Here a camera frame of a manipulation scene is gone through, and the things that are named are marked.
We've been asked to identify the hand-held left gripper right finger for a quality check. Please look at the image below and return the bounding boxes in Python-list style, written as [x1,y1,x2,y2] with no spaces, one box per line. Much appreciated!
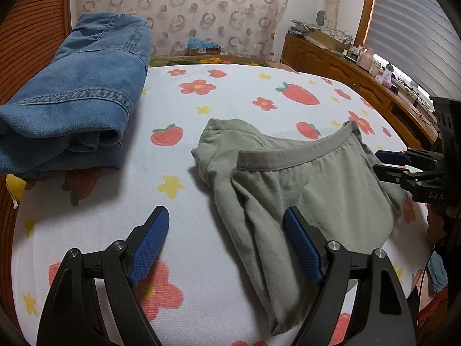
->
[283,206,415,346]

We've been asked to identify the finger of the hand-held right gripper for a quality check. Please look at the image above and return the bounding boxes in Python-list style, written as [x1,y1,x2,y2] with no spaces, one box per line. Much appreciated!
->
[375,148,444,168]
[373,164,445,192]

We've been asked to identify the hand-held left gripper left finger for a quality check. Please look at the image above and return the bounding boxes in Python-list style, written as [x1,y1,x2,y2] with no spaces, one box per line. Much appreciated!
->
[36,205,171,346]

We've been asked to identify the strawberry printed blanket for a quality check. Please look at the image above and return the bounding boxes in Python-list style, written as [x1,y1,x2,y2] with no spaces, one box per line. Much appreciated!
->
[11,64,438,346]

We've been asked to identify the pink container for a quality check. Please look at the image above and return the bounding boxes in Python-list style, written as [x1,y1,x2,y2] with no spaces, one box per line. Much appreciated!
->
[358,47,376,72]

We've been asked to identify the wooden cabinet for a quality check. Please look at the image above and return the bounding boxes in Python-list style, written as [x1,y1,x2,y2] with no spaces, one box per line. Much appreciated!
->
[281,33,438,149]

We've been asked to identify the cardboard box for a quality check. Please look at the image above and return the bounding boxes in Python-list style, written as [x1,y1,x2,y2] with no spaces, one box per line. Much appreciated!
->
[304,29,349,52]

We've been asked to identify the yellow cloth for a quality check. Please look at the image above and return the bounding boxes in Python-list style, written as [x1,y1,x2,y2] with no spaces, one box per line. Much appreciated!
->
[0,174,27,210]

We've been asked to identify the cream curtain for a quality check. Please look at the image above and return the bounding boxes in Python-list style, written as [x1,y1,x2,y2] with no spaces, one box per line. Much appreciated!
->
[322,0,369,34]

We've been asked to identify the folded blue jeans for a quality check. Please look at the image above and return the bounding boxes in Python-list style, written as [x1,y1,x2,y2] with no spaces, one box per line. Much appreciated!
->
[0,12,152,180]

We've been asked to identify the blue package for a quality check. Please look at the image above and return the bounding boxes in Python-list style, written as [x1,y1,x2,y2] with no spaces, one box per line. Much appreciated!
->
[186,37,222,57]

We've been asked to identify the ribbed wooden headboard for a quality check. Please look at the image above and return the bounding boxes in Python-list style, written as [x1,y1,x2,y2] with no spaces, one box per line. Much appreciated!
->
[0,0,73,106]

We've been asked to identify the circle patterned curtain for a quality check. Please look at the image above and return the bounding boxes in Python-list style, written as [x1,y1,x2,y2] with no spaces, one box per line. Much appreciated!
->
[70,0,292,61]

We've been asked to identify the black cable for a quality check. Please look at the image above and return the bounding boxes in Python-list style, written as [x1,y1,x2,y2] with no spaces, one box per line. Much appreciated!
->
[414,247,439,336]

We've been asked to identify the wooden window frame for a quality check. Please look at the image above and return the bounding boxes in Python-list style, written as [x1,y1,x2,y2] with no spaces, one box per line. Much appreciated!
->
[355,0,383,50]

